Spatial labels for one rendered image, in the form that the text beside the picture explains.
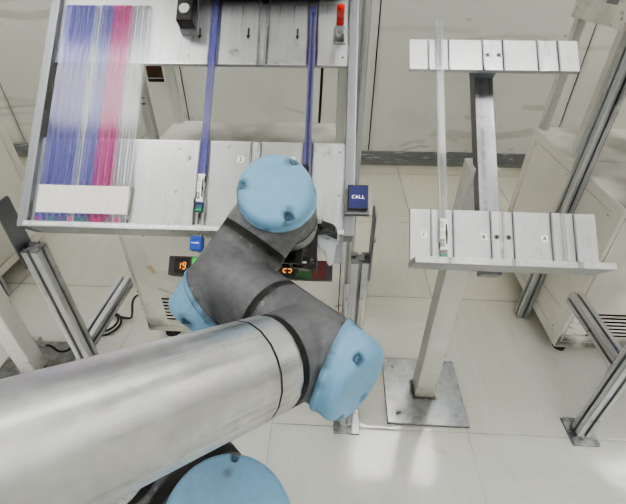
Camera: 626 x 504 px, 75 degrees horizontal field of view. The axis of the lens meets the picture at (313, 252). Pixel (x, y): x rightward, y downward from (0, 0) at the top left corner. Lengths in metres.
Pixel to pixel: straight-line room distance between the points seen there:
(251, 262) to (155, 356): 0.17
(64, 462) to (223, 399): 0.08
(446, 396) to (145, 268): 1.06
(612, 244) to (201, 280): 1.24
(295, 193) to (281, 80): 2.38
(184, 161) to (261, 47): 0.31
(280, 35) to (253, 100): 1.79
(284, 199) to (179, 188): 0.55
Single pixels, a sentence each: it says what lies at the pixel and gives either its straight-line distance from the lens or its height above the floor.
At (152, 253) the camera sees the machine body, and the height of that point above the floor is 0.42.
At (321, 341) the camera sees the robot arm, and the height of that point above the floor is 0.94.
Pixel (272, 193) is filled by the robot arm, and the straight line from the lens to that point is 0.38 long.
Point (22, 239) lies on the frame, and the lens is 1.13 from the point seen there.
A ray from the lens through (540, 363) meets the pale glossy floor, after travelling 1.71.
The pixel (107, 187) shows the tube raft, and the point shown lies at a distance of 0.97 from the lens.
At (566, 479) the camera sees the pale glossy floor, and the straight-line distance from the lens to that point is 1.47.
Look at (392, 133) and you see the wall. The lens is 2.84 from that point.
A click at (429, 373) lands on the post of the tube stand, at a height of 0.13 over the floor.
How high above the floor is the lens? 1.18
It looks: 36 degrees down
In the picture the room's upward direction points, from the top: straight up
